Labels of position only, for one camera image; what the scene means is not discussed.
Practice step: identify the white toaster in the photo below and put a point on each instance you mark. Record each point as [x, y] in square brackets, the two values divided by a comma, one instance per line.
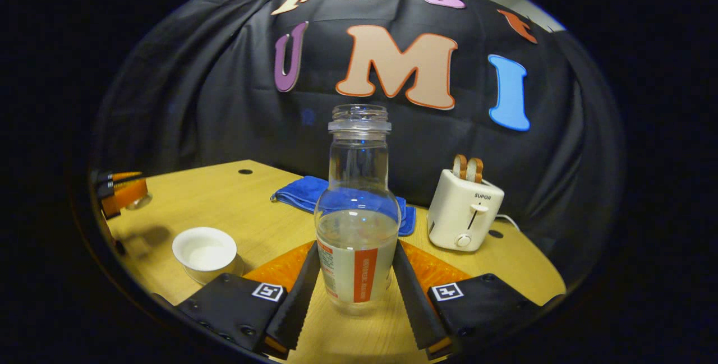
[463, 218]

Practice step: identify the black backdrop cloth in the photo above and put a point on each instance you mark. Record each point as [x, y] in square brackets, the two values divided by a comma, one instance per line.
[196, 100]

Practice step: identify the cream teacup lid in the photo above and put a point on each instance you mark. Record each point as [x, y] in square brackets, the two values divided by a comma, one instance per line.
[140, 202]

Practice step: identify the folded blue towel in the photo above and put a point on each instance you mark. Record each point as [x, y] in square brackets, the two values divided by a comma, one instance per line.
[297, 193]

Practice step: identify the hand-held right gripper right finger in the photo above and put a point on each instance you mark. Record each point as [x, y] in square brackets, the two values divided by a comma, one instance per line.
[418, 308]

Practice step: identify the cream ceramic teacup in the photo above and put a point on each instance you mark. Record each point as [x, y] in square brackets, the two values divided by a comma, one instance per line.
[205, 252]

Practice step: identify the clear glass water bottle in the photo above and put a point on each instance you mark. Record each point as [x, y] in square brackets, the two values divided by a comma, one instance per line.
[358, 229]

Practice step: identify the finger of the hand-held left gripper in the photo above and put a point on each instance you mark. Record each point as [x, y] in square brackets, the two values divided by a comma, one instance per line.
[126, 196]
[120, 176]

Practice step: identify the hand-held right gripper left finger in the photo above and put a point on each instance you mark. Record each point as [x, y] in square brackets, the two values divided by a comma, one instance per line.
[297, 308]

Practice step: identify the brown toast slice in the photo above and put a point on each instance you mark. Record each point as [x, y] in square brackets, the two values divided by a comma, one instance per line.
[475, 170]
[460, 166]

